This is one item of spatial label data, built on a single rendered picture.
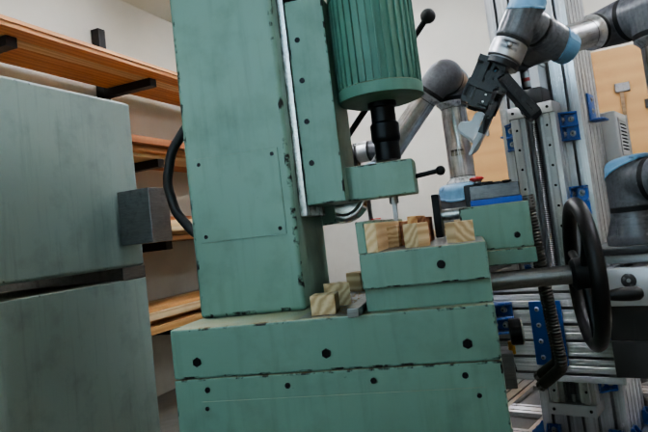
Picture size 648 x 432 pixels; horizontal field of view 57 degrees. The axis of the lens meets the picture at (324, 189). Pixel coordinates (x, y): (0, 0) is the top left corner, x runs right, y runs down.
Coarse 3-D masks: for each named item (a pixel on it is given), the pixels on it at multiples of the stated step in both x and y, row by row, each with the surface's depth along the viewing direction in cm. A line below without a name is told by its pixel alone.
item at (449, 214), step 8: (432, 200) 123; (440, 200) 130; (432, 208) 123; (440, 208) 125; (448, 208) 127; (456, 208) 126; (440, 216) 123; (448, 216) 126; (456, 216) 125; (440, 224) 123; (440, 232) 123
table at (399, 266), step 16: (432, 240) 124; (480, 240) 98; (368, 256) 100; (384, 256) 100; (400, 256) 99; (416, 256) 98; (432, 256) 98; (448, 256) 97; (464, 256) 96; (480, 256) 96; (496, 256) 115; (512, 256) 115; (528, 256) 114; (368, 272) 100; (384, 272) 99; (400, 272) 99; (416, 272) 98; (432, 272) 98; (448, 272) 97; (464, 272) 96; (480, 272) 96; (368, 288) 100
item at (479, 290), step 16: (384, 288) 101; (400, 288) 101; (416, 288) 100; (432, 288) 99; (448, 288) 99; (464, 288) 98; (480, 288) 97; (368, 304) 102; (384, 304) 101; (400, 304) 100; (416, 304) 100; (432, 304) 99; (448, 304) 99
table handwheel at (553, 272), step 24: (576, 216) 106; (576, 240) 123; (576, 264) 111; (600, 264) 99; (504, 288) 115; (576, 288) 111; (600, 288) 98; (576, 312) 121; (600, 312) 99; (600, 336) 102
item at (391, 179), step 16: (400, 160) 118; (352, 176) 120; (368, 176) 119; (384, 176) 119; (400, 176) 118; (352, 192) 120; (368, 192) 119; (384, 192) 118; (400, 192) 118; (416, 192) 118
